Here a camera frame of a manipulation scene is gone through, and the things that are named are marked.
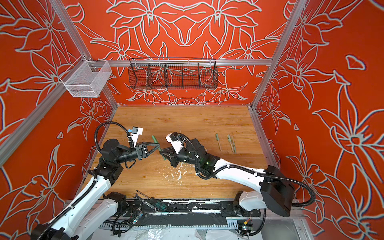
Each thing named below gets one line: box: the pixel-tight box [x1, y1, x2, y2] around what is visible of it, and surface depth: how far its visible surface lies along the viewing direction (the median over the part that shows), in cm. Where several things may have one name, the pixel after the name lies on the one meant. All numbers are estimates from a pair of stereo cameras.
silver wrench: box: [135, 193, 159, 213], surface depth 77 cm
